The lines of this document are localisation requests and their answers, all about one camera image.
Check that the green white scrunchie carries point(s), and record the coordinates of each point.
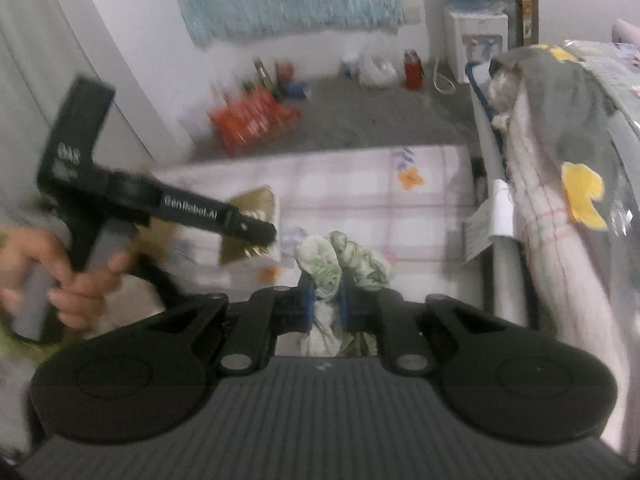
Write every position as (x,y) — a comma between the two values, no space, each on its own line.
(345,260)

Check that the cream quilted blanket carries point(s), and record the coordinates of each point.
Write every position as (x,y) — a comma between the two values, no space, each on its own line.
(550,240)

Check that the red snack jar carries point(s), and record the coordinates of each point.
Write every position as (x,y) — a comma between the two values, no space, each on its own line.
(285,71)

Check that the person's left hand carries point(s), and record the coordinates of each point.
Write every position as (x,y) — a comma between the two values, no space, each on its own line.
(85,292)

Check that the red thermos flask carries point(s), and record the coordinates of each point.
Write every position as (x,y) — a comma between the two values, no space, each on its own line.
(413,70)

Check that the white water dispenser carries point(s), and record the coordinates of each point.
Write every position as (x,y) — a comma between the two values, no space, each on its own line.
(475,40)

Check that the patterned tall board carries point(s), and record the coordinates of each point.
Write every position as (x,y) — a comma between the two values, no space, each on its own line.
(526,5)

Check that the grey blanket yellow flower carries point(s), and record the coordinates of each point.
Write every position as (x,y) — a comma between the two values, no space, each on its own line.
(575,110)

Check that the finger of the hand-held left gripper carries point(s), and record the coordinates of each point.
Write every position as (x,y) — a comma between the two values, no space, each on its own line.
(257,232)

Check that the small gold white box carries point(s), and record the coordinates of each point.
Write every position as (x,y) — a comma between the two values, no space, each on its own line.
(250,200)

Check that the white plastic bag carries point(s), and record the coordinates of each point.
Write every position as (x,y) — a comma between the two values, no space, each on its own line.
(378,70)

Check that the green drink can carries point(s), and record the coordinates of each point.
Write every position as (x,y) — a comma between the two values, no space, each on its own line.
(247,86)

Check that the person's left forearm green sleeve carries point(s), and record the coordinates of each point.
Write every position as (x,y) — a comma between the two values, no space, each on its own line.
(15,347)

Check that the dark glass bottle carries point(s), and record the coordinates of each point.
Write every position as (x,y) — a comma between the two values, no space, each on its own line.
(262,74)

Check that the small blue item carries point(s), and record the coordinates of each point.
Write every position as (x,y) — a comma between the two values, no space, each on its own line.
(299,91)

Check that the white paper tag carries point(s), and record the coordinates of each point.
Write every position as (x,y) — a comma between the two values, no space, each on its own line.
(492,220)

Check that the red snack bag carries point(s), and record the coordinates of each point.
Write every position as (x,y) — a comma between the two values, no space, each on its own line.
(255,120)

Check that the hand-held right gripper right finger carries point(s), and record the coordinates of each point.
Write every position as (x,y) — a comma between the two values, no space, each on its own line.
(345,300)

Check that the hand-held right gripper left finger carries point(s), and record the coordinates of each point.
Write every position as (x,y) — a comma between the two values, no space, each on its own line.
(306,300)

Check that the checked floral bed sheet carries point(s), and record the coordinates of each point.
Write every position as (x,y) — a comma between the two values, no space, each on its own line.
(350,185)

